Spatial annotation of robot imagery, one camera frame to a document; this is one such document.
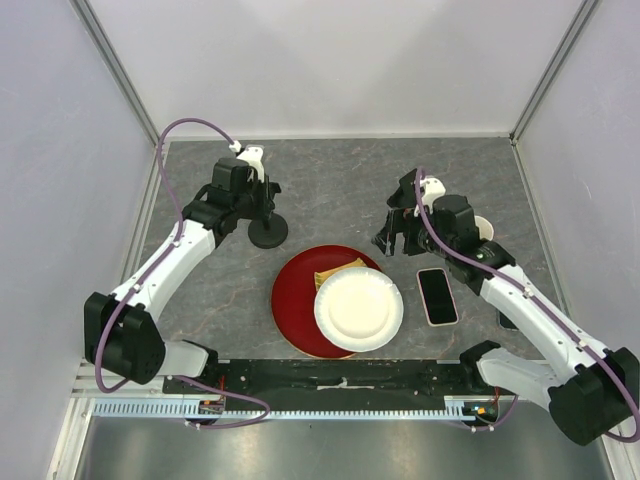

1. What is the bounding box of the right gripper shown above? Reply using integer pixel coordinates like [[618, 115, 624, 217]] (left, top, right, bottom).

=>
[[371, 206, 453, 258]]

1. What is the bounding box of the black clamp phone stand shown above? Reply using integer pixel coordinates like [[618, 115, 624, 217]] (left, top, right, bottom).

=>
[[248, 176, 289, 249]]

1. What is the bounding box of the pink case smartphone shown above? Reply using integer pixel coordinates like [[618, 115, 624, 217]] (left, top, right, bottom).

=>
[[417, 268, 459, 327]]

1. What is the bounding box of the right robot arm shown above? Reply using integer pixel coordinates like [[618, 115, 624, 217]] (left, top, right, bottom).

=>
[[372, 192, 639, 445]]

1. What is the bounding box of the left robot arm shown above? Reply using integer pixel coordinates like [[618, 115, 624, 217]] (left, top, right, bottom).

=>
[[84, 145, 288, 393]]

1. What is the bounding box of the black folding phone stand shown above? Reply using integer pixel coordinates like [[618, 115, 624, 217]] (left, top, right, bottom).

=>
[[387, 168, 417, 210]]

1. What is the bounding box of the yellow sponge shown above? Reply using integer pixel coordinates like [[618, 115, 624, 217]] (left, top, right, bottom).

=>
[[314, 258, 367, 291]]

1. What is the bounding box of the white paper plate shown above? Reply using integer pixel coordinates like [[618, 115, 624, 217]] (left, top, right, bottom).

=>
[[314, 267, 404, 353]]

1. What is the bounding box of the blue white paper cup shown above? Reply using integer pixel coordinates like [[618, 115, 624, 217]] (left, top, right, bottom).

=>
[[474, 215, 494, 241]]

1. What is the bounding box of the red round plate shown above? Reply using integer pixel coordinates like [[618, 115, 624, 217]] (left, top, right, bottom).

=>
[[271, 245, 381, 359]]

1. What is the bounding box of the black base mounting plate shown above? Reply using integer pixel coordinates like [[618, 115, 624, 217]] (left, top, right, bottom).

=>
[[197, 359, 495, 410]]

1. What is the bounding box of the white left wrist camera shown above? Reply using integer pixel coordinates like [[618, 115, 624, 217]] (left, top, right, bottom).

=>
[[229, 141, 265, 182]]

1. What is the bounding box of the grey slotted cable duct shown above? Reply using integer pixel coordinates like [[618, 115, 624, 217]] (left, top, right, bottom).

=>
[[92, 397, 476, 421]]

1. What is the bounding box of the left aluminium frame post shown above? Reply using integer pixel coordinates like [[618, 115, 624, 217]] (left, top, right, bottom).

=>
[[69, 0, 160, 145]]

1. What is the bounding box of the aluminium frame post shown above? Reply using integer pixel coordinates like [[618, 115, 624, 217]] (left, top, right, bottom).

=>
[[509, 0, 600, 147], [69, 0, 160, 145]]

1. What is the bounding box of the right aluminium frame post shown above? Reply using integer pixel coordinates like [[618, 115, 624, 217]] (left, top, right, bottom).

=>
[[509, 0, 600, 147]]

